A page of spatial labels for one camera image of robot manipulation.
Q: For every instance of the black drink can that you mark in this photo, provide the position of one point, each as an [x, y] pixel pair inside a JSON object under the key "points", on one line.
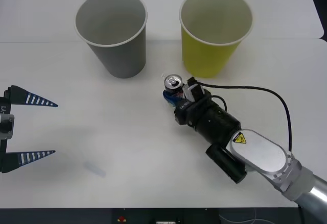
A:
{"points": [[172, 81]]}

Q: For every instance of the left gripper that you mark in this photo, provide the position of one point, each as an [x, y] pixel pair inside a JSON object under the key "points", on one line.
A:
{"points": [[5, 106]]}

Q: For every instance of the yellow-green plastic waste bin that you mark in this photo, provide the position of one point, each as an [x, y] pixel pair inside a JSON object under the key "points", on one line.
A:
{"points": [[204, 58]]}

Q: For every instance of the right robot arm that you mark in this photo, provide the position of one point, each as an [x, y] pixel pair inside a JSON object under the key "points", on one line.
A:
{"points": [[255, 148]]}

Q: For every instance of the grey plastic waste bin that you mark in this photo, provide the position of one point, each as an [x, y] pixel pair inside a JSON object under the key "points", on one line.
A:
{"points": [[120, 58]]}

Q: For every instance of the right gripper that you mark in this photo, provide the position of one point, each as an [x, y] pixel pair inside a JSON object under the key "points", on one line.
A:
{"points": [[187, 113]]}

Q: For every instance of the red round button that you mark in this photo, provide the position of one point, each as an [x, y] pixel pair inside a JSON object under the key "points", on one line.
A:
{"points": [[121, 219]]}

